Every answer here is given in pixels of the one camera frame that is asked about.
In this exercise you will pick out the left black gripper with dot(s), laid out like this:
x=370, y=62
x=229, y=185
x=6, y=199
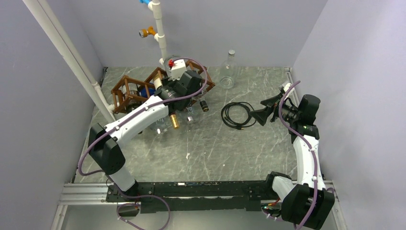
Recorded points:
x=197, y=89

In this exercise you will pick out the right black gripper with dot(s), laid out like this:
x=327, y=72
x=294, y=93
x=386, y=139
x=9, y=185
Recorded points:
x=261, y=115

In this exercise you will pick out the clear glass bottle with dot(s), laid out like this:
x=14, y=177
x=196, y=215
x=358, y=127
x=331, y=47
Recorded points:
x=228, y=71
x=168, y=63

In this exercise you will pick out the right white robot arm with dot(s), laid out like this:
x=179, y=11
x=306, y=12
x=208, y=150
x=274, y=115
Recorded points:
x=307, y=202

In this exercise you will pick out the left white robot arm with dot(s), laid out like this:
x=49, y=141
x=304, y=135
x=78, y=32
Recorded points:
x=203, y=150

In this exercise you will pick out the clear bottle black cap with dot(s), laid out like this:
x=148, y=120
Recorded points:
x=202, y=102

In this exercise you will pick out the dark bottle gold foil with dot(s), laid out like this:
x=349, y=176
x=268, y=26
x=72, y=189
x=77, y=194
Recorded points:
x=174, y=121

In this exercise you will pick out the blue labelled clear bottle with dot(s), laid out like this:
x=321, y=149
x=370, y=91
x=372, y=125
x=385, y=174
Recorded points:
x=165, y=93

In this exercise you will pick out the brown wooden wine rack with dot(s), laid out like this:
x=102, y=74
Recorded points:
x=129, y=91

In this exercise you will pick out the orange pipe fitting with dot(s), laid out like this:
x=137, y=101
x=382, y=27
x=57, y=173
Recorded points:
x=143, y=33

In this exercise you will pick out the white pvc pipe stand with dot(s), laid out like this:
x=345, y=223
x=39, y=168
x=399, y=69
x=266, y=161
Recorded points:
x=155, y=7

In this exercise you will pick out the white diagonal pole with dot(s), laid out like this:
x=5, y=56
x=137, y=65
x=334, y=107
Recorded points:
x=43, y=13

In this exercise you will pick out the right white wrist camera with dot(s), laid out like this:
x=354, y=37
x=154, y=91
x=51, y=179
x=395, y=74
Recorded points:
x=286, y=86

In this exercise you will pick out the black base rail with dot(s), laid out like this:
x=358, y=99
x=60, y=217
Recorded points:
x=197, y=196

